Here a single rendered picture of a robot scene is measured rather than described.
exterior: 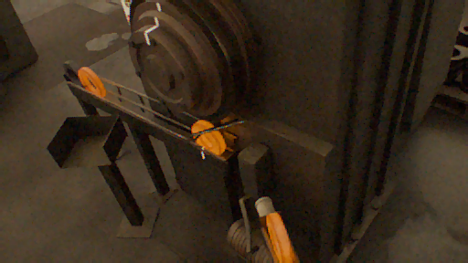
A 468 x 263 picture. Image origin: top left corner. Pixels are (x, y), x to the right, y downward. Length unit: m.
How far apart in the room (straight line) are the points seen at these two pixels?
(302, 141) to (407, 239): 1.03
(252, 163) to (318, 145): 0.23
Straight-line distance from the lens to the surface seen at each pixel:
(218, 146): 1.38
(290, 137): 1.20
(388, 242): 2.03
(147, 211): 2.22
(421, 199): 2.22
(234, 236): 1.40
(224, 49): 1.00
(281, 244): 1.08
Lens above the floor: 1.71
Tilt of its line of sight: 42 degrees down
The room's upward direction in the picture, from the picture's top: 10 degrees counter-clockwise
